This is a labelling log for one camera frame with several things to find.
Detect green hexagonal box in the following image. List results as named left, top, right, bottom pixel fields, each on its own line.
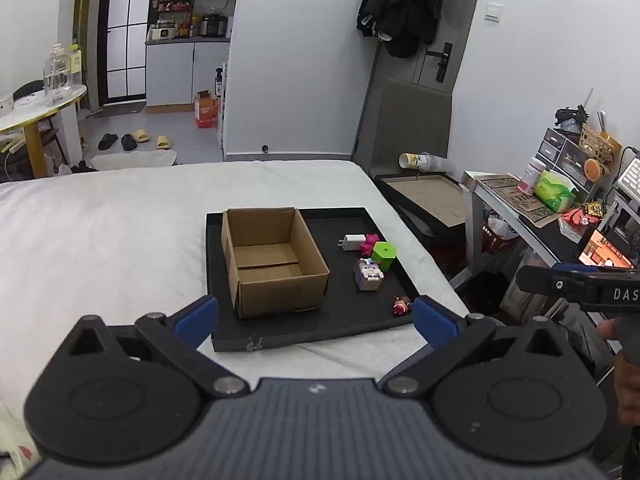
left=371, top=241, right=398, bottom=272

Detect flat black-framed cardboard box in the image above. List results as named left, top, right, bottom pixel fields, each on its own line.
left=374, top=172, right=473, bottom=241

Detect person's right hand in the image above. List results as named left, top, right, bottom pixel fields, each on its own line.
left=597, top=320, right=640, bottom=429

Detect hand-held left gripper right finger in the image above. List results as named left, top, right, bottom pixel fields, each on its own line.
left=379, top=296, right=568, bottom=400

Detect clear glass bottle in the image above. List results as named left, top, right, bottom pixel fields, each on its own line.
left=44, top=44, right=73, bottom=106

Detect round table with yellow legs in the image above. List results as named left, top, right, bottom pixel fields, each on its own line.
left=0, top=84, right=88, bottom=178

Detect patterned desk mat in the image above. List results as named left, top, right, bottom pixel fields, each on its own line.
left=475, top=174, right=566, bottom=228

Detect white metal desk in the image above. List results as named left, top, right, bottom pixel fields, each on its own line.
left=462, top=170, right=640, bottom=331

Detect black gadget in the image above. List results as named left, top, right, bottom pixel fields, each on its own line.
left=552, top=105, right=591, bottom=133

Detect white keyboard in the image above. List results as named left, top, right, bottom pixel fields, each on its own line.
left=614, top=157, right=640, bottom=198

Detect black jackets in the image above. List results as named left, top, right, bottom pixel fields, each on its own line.
left=356, top=0, right=443, bottom=58

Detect black framed glass door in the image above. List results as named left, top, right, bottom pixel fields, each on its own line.
left=97, top=0, right=157, bottom=106

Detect yellow-lidded bottle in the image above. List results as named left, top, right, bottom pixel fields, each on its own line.
left=398, top=151, right=451, bottom=173

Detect white floor mat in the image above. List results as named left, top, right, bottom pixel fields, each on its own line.
left=90, top=150, right=178, bottom=171

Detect printed cloth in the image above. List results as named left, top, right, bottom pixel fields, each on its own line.
left=0, top=404, right=42, bottom=463

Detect brown cardboard box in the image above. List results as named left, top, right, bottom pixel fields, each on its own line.
left=221, top=206, right=332, bottom=319

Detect kitchen shelf rack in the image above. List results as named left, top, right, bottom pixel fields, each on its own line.
left=155, top=0, right=196, bottom=38

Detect black rice cooker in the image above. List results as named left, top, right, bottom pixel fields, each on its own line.
left=200, top=12, right=229, bottom=37

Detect red snack packet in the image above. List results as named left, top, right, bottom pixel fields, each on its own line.
left=562, top=201, right=608, bottom=228

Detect pink bottle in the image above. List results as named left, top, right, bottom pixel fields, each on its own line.
left=517, top=157, right=546, bottom=196

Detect grey door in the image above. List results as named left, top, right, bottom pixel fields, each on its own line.
left=350, top=0, right=487, bottom=161

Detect grey drawer organizer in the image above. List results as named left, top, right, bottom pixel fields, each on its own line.
left=541, top=127, right=613, bottom=196

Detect grey panel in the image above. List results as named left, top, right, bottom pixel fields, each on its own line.
left=352, top=77, right=453, bottom=177

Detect white kitchen cabinet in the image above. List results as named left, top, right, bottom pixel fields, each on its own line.
left=145, top=39, right=232, bottom=113

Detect orange cardboard box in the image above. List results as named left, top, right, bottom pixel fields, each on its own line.
left=193, top=90, right=220, bottom=129

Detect rabbit print cube box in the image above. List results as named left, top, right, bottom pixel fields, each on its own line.
left=353, top=258, right=385, bottom=292

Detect lit laptop screen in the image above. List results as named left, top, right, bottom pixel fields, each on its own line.
left=577, top=229, right=636, bottom=270

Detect black tray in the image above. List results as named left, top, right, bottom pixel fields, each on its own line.
left=205, top=206, right=426, bottom=353

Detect black door lock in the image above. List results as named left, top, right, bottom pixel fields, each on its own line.
left=435, top=41, right=454, bottom=83

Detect wicker basket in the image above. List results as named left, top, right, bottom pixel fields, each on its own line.
left=579, top=124, right=622, bottom=163

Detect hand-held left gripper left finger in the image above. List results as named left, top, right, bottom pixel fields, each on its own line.
left=62, top=296, right=251, bottom=400

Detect green wipes packet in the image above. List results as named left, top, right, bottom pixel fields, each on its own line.
left=534, top=170, right=577, bottom=212

